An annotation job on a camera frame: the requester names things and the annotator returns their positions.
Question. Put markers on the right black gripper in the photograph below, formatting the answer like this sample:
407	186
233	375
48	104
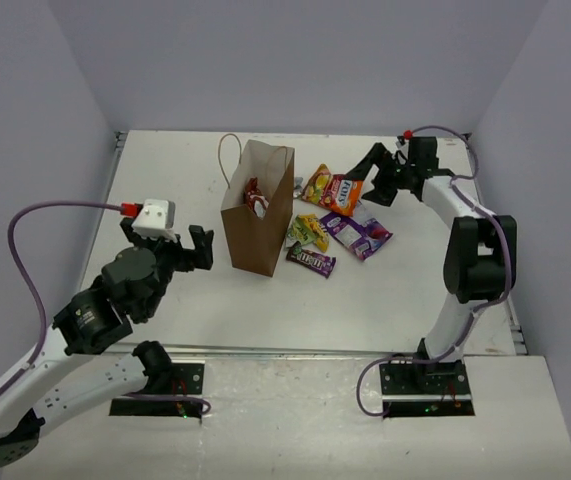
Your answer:
376	155

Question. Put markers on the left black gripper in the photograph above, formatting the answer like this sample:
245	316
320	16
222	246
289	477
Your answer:
166	248

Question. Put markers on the orange Fox's candy bag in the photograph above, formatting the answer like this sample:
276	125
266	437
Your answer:
333	192

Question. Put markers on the brown paper bag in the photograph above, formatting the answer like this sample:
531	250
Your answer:
254	244

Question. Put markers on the purple white candy bag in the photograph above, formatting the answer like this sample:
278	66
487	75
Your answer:
361	233

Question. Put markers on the red Doritos chip bag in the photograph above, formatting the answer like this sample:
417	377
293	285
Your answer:
254	199

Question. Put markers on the yellow M&M's packet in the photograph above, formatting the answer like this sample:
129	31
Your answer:
321	236

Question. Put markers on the brown M&M's packet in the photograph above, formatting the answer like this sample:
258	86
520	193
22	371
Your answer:
314	261

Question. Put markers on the green candy wrapper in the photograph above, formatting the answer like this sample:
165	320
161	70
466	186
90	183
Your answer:
298	232

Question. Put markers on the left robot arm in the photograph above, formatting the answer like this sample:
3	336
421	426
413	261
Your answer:
127	291

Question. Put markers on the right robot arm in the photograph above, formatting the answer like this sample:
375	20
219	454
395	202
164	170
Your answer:
479	267

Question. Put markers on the silver foil wrapper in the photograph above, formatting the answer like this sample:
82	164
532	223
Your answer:
298	187

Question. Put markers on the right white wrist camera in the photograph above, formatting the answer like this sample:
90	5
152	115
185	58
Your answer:
404	138

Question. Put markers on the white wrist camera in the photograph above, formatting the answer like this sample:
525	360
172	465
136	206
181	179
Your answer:
404	138
153	219

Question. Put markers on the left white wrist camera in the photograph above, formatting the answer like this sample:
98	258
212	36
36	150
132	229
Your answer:
153	219

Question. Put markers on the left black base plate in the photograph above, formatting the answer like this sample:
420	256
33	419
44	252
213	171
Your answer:
184	386

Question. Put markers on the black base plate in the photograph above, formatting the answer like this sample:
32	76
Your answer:
415	395
184	386

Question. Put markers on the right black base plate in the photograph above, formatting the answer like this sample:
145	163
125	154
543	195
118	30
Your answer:
415	395

